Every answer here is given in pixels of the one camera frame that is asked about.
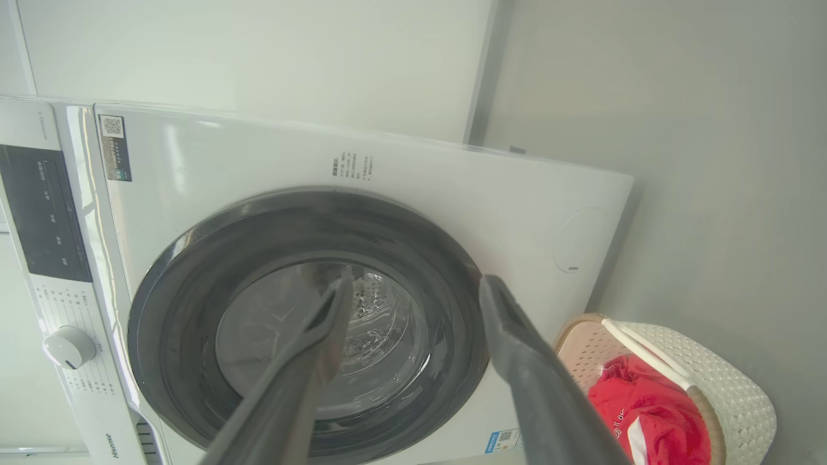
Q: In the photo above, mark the blue energy label sticker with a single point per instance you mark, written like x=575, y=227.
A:
x=502, y=441

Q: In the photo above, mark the dark round washing machine door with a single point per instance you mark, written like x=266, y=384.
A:
x=194, y=290

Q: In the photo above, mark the red garment with white stripes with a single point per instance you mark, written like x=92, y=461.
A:
x=652, y=407

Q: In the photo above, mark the white washing machine control knob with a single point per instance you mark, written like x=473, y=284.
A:
x=68, y=347

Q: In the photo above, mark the dark QR code sticker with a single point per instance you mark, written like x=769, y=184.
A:
x=115, y=148

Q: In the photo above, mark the cream perforated laundry basket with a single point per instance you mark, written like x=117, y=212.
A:
x=730, y=387

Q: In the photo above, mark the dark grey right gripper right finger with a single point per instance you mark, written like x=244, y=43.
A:
x=543, y=394

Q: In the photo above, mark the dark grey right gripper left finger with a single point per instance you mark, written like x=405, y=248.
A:
x=291, y=394

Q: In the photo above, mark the white front-load washing machine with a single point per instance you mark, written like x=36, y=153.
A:
x=452, y=187

